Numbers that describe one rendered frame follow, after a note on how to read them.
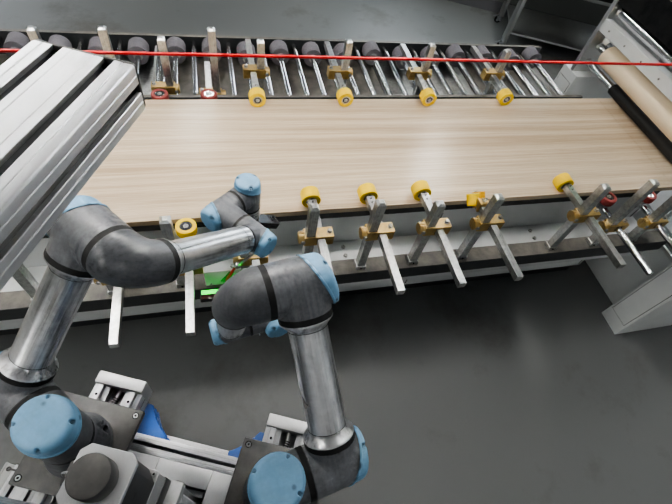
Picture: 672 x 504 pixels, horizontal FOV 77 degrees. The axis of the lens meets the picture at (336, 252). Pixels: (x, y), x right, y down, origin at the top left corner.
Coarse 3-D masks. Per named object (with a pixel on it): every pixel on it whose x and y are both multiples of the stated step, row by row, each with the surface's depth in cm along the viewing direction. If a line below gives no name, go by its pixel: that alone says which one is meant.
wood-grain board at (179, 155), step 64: (192, 128) 196; (256, 128) 202; (320, 128) 209; (384, 128) 217; (448, 128) 225; (512, 128) 233; (576, 128) 242; (128, 192) 170; (192, 192) 174; (320, 192) 185; (384, 192) 190; (448, 192) 196; (512, 192) 203
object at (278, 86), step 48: (0, 48) 233; (288, 48) 267; (144, 96) 213; (192, 96) 218; (240, 96) 224; (288, 96) 230; (336, 96) 236; (384, 96) 243; (480, 96) 258; (528, 96) 266; (576, 96) 274
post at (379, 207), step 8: (376, 200) 156; (384, 200) 157; (376, 208) 156; (384, 208) 156; (376, 216) 159; (368, 224) 167; (376, 224) 164; (360, 248) 180; (368, 248) 177; (360, 256) 181; (360, 264) 186
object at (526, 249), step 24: (576, 240) 219; (648, 240) 227; (336, 264) 188; (384, 264) 192; (408, 264) 194; (432, 264) 196; (480, 264) 205; (504, 264) 211; (96, 288) 166; (144, 288) 168; (168, 288) 170; (0, 312) 156; (24, 312) 159
